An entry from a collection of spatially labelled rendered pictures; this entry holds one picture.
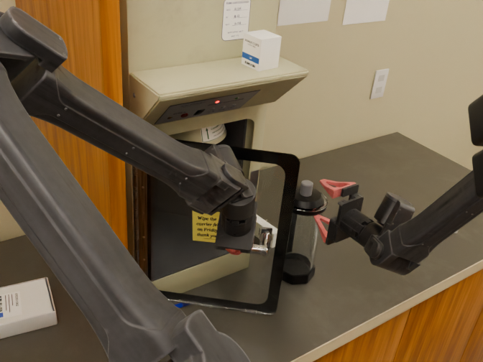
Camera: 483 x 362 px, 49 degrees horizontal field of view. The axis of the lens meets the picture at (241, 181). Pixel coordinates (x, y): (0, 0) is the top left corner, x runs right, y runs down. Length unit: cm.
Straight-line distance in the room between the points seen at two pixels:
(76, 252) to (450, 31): 207
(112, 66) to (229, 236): 35
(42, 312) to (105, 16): 68
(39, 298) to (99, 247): 82
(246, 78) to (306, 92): 92
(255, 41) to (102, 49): 30
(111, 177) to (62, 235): 47
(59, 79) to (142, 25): 37
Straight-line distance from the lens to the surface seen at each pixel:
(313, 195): 126
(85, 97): 63
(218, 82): 93
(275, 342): 122
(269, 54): 101
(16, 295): 130
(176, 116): 98
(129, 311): 46
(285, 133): 188
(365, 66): 203
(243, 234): 94
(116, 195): 95
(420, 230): 99
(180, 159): 73
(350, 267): 146
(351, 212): 115
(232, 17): 104
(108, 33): 83
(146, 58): 97
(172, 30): 98
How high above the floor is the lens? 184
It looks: 31 degrees down
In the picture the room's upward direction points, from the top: 5 degrees clockwise
